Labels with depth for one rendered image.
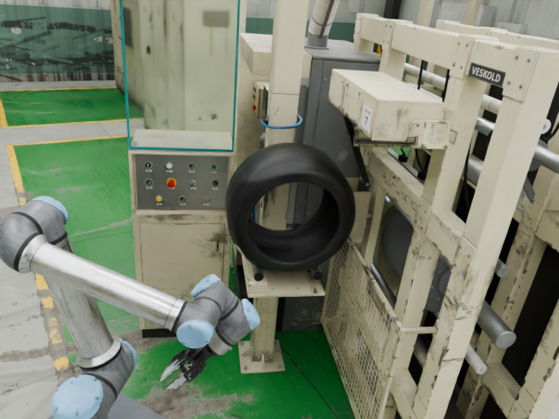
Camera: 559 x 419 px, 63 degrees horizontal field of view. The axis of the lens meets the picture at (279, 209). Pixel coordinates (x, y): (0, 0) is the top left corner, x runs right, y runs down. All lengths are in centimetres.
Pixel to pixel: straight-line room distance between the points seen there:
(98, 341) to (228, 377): 135
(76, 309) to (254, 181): 82
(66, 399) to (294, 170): 114
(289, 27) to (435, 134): 85
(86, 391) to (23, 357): 159
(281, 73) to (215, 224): 98
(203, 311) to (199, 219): 140
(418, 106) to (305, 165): 52
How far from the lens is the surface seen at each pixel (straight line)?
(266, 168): 189
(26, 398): 299
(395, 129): 167
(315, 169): 191
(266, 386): 287
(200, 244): 273
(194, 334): 128
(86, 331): 166
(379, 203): 244
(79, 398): 165
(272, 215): 238
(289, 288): 223
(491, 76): 164
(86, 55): 1074
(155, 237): 271
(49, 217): 150
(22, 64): 1063
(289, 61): 215
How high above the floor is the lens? 209
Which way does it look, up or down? 26 degrees down
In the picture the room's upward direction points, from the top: 5 degrees clockwise
